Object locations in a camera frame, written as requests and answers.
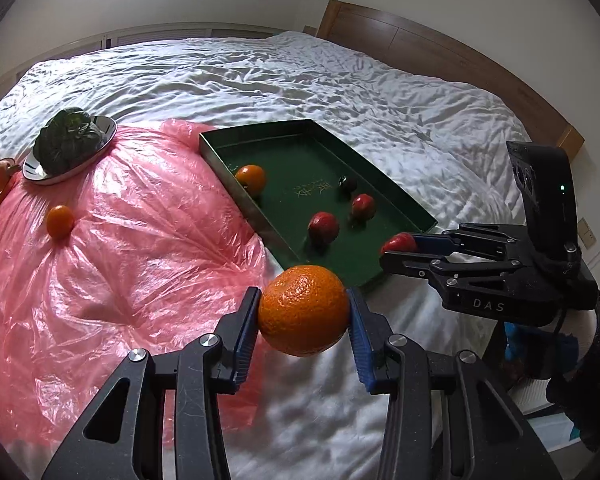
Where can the dark purple plum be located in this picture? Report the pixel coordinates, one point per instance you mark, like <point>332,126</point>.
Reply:
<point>349,183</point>

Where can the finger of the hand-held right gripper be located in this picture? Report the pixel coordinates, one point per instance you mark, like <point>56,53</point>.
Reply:
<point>410,262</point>
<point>430,244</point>

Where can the blue white cloth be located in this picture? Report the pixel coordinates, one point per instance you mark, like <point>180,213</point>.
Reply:
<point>517,347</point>

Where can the wooden nightstand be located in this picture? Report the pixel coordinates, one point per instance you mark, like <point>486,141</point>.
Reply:
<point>309,30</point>

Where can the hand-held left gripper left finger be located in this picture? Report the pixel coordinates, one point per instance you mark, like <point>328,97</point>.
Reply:
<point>242,342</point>

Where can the white wall outlet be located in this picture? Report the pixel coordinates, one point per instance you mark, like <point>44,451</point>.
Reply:
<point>587,232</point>

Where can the pink plastic sheet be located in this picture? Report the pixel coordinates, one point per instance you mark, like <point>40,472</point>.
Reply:
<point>130,270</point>

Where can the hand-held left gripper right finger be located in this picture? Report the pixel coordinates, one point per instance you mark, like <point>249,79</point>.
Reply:
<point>361,347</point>

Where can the red plum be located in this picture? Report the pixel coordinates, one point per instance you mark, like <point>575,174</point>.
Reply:
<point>363,206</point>
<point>399,243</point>
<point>323,227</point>

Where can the dark green leafy vegetable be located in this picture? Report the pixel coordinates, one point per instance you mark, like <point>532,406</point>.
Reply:
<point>65,140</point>

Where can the orange mandarin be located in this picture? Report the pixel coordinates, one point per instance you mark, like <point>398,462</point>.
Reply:
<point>60,221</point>
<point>250,178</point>
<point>302,310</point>

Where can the round metal plate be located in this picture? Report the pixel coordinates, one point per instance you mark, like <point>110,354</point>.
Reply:
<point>102,131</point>

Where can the wooden headboard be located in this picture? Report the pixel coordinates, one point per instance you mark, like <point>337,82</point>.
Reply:
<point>430,40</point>

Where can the green rectangular tray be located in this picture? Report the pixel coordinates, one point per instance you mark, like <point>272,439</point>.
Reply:
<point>290,170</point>

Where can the person's right forearm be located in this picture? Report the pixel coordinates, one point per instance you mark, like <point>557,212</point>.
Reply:
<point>587,330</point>

